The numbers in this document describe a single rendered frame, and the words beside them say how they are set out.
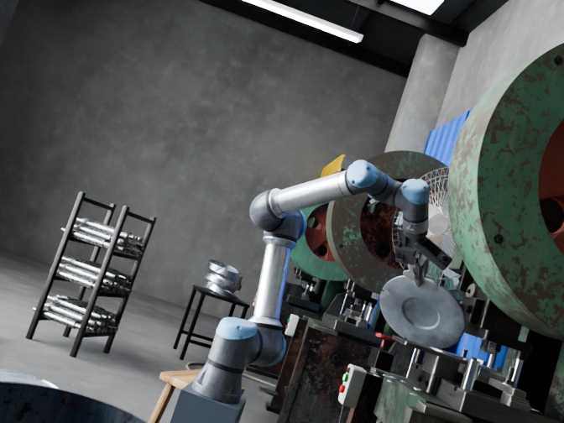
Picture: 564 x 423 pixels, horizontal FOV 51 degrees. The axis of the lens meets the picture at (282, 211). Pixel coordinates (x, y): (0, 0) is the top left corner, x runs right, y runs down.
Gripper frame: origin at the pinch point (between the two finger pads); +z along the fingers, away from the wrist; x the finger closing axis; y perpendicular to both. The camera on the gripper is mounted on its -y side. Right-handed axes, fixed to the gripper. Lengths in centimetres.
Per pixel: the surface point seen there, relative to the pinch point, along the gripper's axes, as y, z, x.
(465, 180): -14.3, -43.6, 6.6
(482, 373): -22.3, 23.3, 5.6
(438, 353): -10.2, 16.1, 10.8
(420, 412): -15.5, 12.6, 36.4
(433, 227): 28, 34, -79
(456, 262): -2.2, 8.1, -25.1
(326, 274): 165, 185, -187
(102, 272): 212, 83, -20
